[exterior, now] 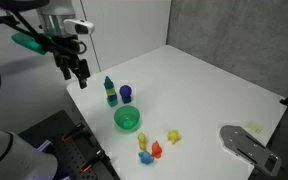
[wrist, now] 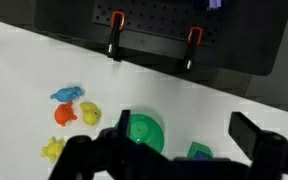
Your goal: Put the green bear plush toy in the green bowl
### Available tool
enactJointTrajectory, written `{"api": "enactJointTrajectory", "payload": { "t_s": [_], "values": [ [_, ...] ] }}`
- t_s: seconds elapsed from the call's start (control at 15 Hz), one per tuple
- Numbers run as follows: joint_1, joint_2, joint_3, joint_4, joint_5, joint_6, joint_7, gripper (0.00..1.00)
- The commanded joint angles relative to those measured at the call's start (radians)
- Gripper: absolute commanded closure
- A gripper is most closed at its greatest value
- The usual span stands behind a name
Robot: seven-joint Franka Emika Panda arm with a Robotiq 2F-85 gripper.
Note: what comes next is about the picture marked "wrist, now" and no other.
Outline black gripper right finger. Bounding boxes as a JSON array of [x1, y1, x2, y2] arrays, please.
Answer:
[[228, 112, 272, 160]]

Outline yellow duck plush toy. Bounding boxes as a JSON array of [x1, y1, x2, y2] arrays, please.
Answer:
[[80, 102, 101, 126]]

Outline green bowl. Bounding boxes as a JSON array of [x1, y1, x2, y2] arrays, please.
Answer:
[[129, 114, 165, 153]]

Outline yellow star plush toy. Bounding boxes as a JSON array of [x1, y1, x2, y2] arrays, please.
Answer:
[[41, 137, 65, 163]]

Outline left orange black clamp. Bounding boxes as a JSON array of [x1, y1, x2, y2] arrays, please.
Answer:
[[106, 11, 125, 61]]

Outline black perforated board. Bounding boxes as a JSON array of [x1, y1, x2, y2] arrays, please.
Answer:
[[93, 0, 288, 75]]

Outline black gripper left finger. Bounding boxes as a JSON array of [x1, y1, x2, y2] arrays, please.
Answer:
[[117, 110, 131, 136]]

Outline orange black clamp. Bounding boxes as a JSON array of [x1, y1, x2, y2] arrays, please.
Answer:
[[184, 26, 203, 71], [106, 11, 125, 61]]

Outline orange plush toy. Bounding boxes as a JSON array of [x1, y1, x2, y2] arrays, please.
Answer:
[[54, 102, 77, 126]]

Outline green base block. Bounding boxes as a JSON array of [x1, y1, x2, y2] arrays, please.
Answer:
[[187, 142, 213, 159]]

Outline right orange black clamp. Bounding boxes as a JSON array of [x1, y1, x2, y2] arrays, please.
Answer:
[[184, 26, 203, 71]]

